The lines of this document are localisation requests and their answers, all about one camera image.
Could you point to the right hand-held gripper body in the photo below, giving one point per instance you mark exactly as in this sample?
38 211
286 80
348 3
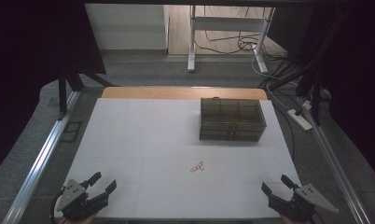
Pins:
313 196

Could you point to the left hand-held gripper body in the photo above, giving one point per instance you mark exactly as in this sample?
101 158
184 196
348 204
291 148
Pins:
71 193

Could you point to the gold pearl bead jewellery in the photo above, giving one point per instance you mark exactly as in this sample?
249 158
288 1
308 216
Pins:
197 168

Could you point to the smoky transparent drawer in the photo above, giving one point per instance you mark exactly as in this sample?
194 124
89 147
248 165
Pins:
216 136

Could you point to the smoky transparent jewellery box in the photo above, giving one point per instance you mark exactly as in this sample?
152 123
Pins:
232 110

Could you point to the person's left hand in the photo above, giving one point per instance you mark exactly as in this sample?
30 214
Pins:
80 221

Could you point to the person's right hand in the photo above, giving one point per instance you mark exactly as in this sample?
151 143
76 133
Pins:
289 221

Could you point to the white power strip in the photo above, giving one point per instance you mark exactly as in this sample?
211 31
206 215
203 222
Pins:
299 119

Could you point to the black metal stand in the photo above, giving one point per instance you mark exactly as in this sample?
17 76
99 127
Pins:
316 99
62 93

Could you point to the black curtain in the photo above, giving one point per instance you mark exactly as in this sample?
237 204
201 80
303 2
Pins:
356 77
30 62

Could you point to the white cabinet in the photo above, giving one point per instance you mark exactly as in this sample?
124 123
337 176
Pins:
126 28

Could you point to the aluminium rail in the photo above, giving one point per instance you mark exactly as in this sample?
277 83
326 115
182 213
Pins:
335 168
39 161

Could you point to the black rectangular floor frame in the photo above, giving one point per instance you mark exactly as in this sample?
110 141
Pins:
71 131

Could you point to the white desk frame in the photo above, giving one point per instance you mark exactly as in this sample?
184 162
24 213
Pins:
226 23

